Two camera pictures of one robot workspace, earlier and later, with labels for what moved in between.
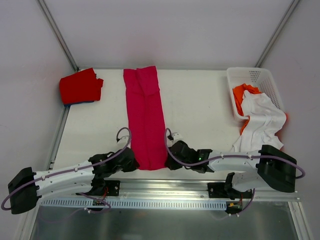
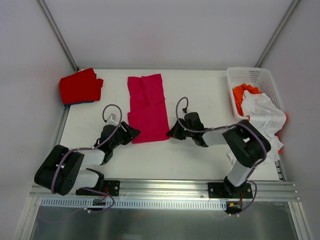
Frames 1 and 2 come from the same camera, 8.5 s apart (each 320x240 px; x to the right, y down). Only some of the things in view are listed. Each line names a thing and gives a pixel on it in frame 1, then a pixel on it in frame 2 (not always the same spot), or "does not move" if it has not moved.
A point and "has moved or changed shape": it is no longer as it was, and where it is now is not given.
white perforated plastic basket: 260,77 does not move
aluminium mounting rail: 193,189 does not move
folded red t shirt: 81,87 does not move
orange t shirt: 238,92 does not move
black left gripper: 128,160 to 125,133
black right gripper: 175,156 to 181,129
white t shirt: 266,117 does not move
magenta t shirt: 146,118 has moved or changed shape
